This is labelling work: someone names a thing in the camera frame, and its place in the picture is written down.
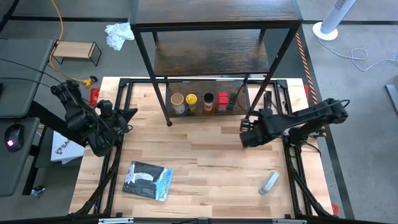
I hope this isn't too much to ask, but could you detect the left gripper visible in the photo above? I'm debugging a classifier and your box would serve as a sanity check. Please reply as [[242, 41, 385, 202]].
[[91, 99, 139, 139]]

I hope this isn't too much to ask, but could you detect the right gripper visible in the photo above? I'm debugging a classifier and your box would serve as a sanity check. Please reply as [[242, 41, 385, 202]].
[[239, 108, 289, 149]]

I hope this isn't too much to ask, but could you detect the dark green spice tin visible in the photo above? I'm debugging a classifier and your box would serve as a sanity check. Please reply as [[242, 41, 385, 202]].
[[227, 92, 238, 113]]

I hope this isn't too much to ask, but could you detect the red-lidded spice container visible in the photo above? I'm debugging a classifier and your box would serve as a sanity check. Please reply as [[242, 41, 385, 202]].
[[216, 91, 229, 113]]

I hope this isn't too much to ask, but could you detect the large jar tan lid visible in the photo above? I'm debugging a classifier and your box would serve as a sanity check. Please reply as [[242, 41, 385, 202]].
[[170, 92, 187, 116]]

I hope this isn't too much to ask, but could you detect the dark spice jar yellow lid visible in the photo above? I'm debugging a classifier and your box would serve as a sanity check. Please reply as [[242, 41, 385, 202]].
[[185, 93, 198, 114]]

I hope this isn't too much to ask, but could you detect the black-framed wooden shelf unit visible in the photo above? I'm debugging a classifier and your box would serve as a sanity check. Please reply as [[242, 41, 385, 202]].
[[130, 0, 303, 127]]

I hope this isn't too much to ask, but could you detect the black stapler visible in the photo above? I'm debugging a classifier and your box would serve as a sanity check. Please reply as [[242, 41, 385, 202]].
[[263, 90, 274, 110]]

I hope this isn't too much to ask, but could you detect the Yellowstone picture book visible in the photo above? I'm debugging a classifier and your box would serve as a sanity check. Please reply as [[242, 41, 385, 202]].
[[121, 160, 175, 203]]

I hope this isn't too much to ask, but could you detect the grey stapler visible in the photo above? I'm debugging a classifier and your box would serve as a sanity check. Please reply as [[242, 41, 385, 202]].
[[258, 171, 280, 196]]

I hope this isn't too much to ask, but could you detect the white printed bag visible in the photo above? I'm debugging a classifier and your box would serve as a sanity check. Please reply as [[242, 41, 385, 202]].
[[50, 130, 86, 165]]

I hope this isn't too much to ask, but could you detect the crumpled white cloth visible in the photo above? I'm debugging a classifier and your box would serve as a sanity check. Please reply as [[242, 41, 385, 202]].
[[104, 22, 135, 52]]

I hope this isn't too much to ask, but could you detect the aluminium profile bar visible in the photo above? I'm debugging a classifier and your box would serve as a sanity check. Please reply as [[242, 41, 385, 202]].
[[271, 218, 308, 224], [98, 217, 135, 224]]

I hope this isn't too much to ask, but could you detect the black computer mouse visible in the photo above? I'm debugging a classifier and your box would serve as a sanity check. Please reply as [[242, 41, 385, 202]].
[[3, 123, 25, 152]]

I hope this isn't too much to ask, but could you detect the small black silver clamp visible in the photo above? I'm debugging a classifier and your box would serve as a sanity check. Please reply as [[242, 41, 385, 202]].
[[30, 185, 47, 199]]

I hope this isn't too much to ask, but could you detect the grey desk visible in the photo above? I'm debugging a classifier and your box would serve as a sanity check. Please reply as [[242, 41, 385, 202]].
[[0, 38, 55, 198]]

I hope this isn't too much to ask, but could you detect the white tower fan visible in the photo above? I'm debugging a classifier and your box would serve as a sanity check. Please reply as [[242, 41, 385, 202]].
[[312, 0, 358, 42]]

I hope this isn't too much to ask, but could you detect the grey metal bar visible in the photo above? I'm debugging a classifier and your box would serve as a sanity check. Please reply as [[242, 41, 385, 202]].
[[384, 83, 398, 116]]

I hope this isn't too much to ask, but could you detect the black table frame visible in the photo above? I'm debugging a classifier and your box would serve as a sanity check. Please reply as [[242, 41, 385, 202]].
[[68, 77, 334, 218]]

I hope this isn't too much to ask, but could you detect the small wooden wire-frame riser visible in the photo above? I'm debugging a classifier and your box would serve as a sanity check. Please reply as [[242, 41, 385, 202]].
[[50, 39, 103, 68]]

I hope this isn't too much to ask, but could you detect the black desk cable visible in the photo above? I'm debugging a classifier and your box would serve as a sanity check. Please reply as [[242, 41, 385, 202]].
[[0, 57, 63, 90]]

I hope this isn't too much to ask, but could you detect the yellow extension cable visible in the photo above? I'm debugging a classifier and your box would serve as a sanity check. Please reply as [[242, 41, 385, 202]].
[[47, 0, 98, 88]]

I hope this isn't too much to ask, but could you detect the white power cable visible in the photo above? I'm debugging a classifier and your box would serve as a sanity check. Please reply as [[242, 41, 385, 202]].
[[319, 41, 398, 73]]

